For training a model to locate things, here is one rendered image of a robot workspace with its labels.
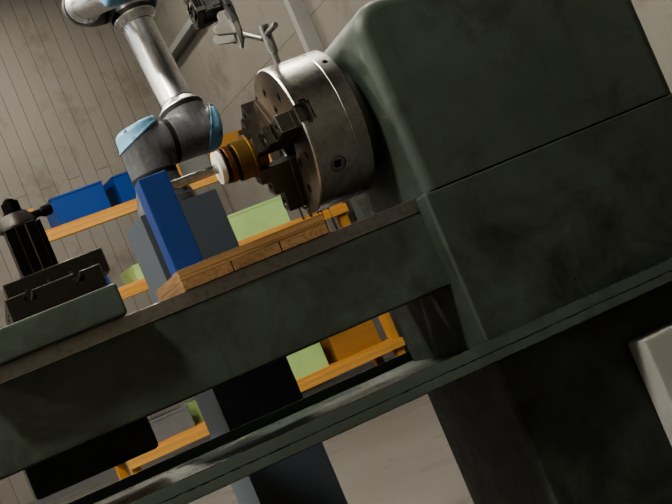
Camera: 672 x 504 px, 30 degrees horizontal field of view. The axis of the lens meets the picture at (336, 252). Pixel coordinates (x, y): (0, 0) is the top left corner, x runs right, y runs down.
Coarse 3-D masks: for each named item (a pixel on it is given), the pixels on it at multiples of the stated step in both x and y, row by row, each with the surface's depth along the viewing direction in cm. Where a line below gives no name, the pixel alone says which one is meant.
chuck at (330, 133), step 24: (264, 72) 255; (288, 72) 250; (312, 72) 250; (264, 96) 261; (288, 96) 246; (312, 96) 246; (336, 96) 247; (336, 120) 246; (312, 144) 245; (336, 144) 247; (312, 168) 249; (312, 192) 256; (336, 192) 253
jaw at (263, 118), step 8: (248, 104) 265; (256, 104) 265; (248, 112) 264; (256, 112) 263; (264, 112) 263; (248, 120) 262; (256, 120) 262; (264, 120) 261; (248, 128) 260; (256, 128) 260; (248, 136) 258
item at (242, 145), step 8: (240, 136) 256; (232, 144) 254; (240, 144) 253; (248, 144) 253; (224, 152) 253; (232, 152) 253; (240, 152) 252; (248, 152) 253; (224, 160) 252; (232, 160) 252; (240, 160) 252; (248, 160) 253; (256, 160) 253; (264, 160) 255; (232, 168) 252; (240, 168) 253; (248, 168) 253; (256, 168) 254; (232, 176) 253; (240, 176) 255; (248, 176) 255; (256, 176) 257
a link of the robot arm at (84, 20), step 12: (72, 0) 308; (84, 0) 300; (96, 0) 293; (108, 0) 281; (120, 0) 282; (132, 0) 285; (72, 12) 310; (84, 12) 305; (96, 12) 301; (84, 24) 315; (96, 24) 320
